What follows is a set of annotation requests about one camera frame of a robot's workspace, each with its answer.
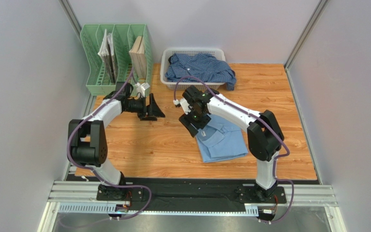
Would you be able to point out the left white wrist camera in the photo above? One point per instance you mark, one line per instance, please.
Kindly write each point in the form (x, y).
(141, 88)

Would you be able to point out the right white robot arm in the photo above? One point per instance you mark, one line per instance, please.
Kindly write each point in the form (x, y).
(264, 135)

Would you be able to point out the grey magazines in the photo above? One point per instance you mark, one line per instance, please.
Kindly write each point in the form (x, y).
(107, 55)

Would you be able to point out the green file organizer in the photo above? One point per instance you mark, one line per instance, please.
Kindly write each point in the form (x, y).
(124, 36)

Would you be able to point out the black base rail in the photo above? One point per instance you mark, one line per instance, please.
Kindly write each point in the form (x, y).
(190, 197)

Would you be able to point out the white plastic basket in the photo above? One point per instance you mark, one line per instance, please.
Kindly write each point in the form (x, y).
(216, 52)

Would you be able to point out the light blue long sleeve shirt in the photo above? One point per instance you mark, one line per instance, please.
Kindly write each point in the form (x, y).
(220, 140)

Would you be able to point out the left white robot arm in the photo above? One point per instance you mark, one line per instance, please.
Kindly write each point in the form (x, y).
(87, 144)

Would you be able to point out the dark blue checkered shirt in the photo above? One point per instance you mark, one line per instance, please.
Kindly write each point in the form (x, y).
(203, 66)

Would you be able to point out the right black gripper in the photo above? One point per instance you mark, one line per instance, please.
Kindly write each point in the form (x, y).
(194, 121)

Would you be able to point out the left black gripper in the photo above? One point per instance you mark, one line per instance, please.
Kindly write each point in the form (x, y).
(153, 110)

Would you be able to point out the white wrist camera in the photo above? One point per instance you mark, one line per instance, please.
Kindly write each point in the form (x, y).
(182, 103)
(141, 88)

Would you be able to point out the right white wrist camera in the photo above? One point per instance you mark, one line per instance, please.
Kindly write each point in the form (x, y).
(182, 103)

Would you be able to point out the beige books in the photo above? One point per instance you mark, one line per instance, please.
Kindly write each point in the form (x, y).
(138, 57)

